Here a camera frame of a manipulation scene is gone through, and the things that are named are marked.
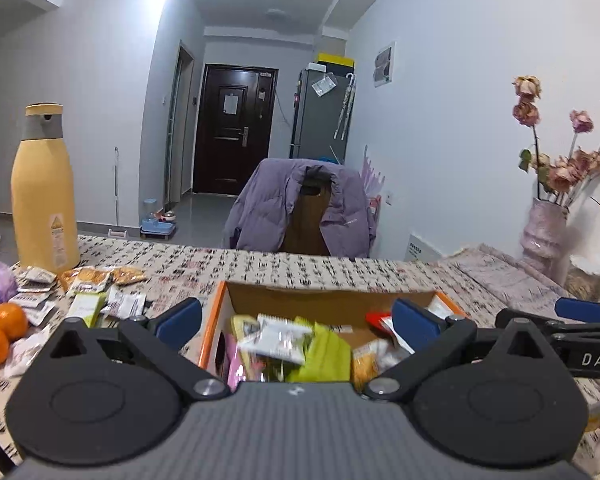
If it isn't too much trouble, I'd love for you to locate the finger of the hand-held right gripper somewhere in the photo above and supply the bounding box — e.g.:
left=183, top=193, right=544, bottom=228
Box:
left=495, top=307, right=600, bottom=346
left=554, top=298, right=600, bottom=332

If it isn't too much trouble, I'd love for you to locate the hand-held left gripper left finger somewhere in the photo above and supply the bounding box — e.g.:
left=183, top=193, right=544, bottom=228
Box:
left=46, top=297, right=232, bottom=403

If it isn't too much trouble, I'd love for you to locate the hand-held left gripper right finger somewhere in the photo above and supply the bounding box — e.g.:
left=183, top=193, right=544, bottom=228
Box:
left=362, top=299, right=549, bottom=403

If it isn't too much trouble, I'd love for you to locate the pile of assorted snacks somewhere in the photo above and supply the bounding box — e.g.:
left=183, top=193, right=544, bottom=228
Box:
left=230, top=296, right=455, bottom=392

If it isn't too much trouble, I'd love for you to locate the pink snack packet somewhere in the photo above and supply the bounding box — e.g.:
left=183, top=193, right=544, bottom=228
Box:
left=224, top=332, right=246, bottom=392

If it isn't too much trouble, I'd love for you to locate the orange cardboard box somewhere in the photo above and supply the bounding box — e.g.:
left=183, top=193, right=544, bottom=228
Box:
left=198, top=281, right=468, bottom=391

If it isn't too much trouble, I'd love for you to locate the large green snack packet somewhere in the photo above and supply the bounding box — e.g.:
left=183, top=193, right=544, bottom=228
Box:
left=285, top=322, right=353, bottom=383

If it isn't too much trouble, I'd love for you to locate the white snack packet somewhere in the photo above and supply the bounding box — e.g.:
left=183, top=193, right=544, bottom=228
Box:
left=100, top=286, right=147, bottom=318
left=19, top=266, right=58, bottom=286
left=2, top=325, right=51, bottom=378
left=22, top=300, right=61, bottom=328
left=236, top=313, right=315, bottom=363

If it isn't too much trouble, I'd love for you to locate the clear container with white lid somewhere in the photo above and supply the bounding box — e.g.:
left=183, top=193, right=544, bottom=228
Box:
left=565, top=254, right=600, bottom=303

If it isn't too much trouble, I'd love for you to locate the pink patterned cloth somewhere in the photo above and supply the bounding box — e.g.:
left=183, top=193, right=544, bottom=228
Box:
left=437, top=242, right=600, bottom=321

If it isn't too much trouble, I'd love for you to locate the orange coloured snack packet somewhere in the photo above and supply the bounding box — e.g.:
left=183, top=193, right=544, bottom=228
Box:
left=111, top=266, right=147, bottom=286
left=60, top=267, right=112, bottom=293

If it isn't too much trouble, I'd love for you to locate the pink ceramic vase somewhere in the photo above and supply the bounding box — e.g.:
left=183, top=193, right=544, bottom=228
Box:
left=519, top=196, right=572, bottom=286

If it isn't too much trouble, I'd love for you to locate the small green snack packet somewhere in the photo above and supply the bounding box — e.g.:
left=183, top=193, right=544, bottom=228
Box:
left=66, top=292, right=107, bottom=328

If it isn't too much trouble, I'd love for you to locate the pet water dispenser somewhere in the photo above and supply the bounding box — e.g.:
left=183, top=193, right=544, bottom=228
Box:
left=141, top=199, right=161, bottom=233

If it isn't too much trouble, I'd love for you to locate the dried pink rose bouquet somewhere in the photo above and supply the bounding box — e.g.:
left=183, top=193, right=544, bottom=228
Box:
left=511, top=75, right=600, bottom=206

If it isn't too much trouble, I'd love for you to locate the purple padded jacket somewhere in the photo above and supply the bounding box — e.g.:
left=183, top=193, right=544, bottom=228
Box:
left=222, top=157, right=378, bottom=259

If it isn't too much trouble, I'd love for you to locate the wooden chair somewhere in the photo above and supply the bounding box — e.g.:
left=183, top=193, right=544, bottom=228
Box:
left=282, top=166, right=333, bottom=256

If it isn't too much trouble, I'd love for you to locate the white mop pole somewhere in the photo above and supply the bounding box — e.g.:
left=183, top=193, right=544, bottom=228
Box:
left=112, top=146, right=121, bottom=228

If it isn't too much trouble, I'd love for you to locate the dark brown entrance door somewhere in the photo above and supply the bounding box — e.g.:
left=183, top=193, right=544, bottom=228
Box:
left=192, top=63, right=279, bottom=197

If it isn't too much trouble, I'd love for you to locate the yellow bottle with grey cap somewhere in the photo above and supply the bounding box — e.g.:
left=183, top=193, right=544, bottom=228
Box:
left=11, top=103, right=81, bottom=275

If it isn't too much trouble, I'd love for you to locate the grey interior door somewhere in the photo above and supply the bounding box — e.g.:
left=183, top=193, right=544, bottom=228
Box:
left=164, top=45, right=196, bottom=206

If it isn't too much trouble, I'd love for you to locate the grey refrigerator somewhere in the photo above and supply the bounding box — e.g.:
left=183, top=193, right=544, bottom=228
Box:
left=290, top=67, right=357, bottom=166

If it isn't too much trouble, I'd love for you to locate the white folded umbrella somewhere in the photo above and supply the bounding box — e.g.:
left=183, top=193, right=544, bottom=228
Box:
left=334, top=72, right=357, bottom=141

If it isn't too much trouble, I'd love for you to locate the clear plastic bag on refrigerator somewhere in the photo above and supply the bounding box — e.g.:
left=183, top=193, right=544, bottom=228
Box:
left=311, top=72, right=338, bottom=98

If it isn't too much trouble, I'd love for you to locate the yellow and black box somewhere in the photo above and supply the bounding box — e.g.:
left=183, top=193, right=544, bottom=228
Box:
left=316, top=52, right=356, bottom=73

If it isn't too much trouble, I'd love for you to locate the white wall heater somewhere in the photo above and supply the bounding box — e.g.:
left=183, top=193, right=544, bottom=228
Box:
left=405, top=232, right=451, bottom=263

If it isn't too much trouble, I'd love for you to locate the wall poster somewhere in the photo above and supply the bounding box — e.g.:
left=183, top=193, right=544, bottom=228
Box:
left=372, top=41, right=397, bottom=88

